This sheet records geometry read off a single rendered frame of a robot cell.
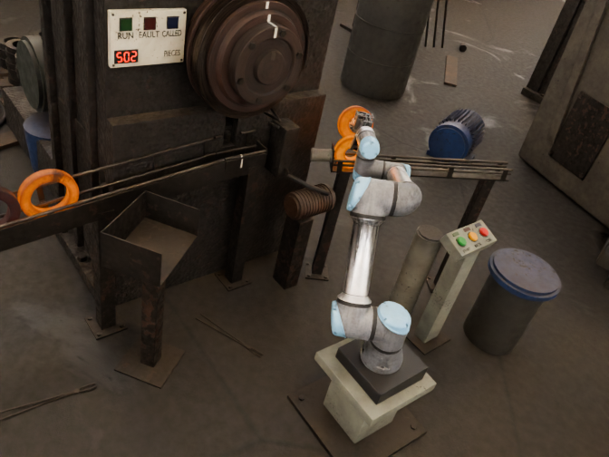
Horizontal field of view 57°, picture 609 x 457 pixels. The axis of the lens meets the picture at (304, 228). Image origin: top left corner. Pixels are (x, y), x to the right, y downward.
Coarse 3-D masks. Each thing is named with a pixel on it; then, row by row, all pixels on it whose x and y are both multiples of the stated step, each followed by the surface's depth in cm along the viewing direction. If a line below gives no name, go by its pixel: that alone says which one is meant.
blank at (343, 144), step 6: (342, 138) 239; (348, 138) 237; (336, 144) 240; (342, 144) 238; (348, 144) 238; (336, 150) 239; (342, 150) 239; (336, 156) 241; (342, 156) 241; (354, 156) 245; (348, 168) 246
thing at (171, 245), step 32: (128, 224) 185; (160, 224) 195; (192, 224) 191; (128, 256) 171; (160, 256) 167; (160, 288) 197; (160, 320) 208; (128, 352) 223; (160, 352) 221; (160, 384) 214
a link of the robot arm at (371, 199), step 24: (360, 192) 179; (384, 192) 179; (360, 216) 181; (384, 216) 183; (360, 240) 182; (360, 264) 183; (360, 288) 184; (336, 312) 184; (360, 312) 183; (360, 336) 185
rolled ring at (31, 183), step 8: (32, 176) 175; (40, 176) 175; (48, 176) 177; (56, 176) 178; (64, 176) 180; (24, 184) 175; (32, 184) 175; (40, 184) 177; (64, 184) 182; (72, 184) 184; (24, 192) 175; (32, 192) 176; (72, 192) 185; (24, 200) 177; (64, 200) 187; (72, 200) 187; (24, 208) 178; (32, 208) 180; (40, 208) 185; (48, 208) 186
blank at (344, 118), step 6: (348, 108) 240; (354, 108) 239; (360, 108) 240; (342, 114) 240; (348, 114) 240; (354, 114) 240; (342, 120) 240; (348, 120) 240; (342, 126) 241; (348, 126) 241; (372, 126) 244; (342, 132) 242; (348, 132) 242
